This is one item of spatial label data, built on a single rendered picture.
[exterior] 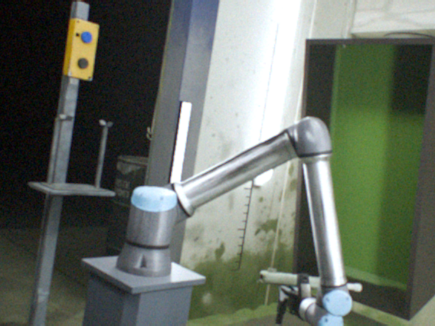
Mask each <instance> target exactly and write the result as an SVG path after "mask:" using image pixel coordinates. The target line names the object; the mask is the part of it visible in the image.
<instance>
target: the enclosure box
mask: <svg viewBox="0 0 435 326"><path fill-rule="evenodd" d="M343 44H346V45H345V47H343V46H342V45H343ZM307 117H315V118H317V119H320V120H321V121H322V122H323V123H324V124H325V125H326V126H327V129H328V131H329V137H330V140H331V143H332V156H331V157H330V159H329V165H330V171H331V176H332V188H333V194H334V200H335V211H336V217H337V218H338V223H339V234H340V240H341V246H342V258H343V263H344V270H345V275H346V278H347V283H348V284H353V285H354V284H360V285H361V291H355V290H353V289H349V290H348V293H349V296H350V298H351V300H352V301H354V302H358V303H361V305H364V306H368V307H370V308H374V309H377V310H379V311H383V312H384V313H386V314H389V315H393V316H395V317H398V318H403V319H404V320H407V321H410V319H412V318H413V317H414V316H415V315H416V314H417V313H418V312H419V311H420V310H421V309H422V308H424V306H425V305H426V304H427V303H428V302H429V301H430V300H431V299H432V298H433V297H434V296H435V37H427V38H329V39H306V48H304V63H303V91H302V105H301V119H304V118H307ZM298 274H308V275H309V276H311V277H320V274H319V269H318V263H317V258H316V247H315V240H314V235H313V229H312V218H311V212H310V206H309V201H308V195H307V189H306V178H305V172H304V167H303V163H302V162H301V161H300V160H299V162H298V176H297V190H296V218H295V233H294V247H293V275H298Z"/></svg>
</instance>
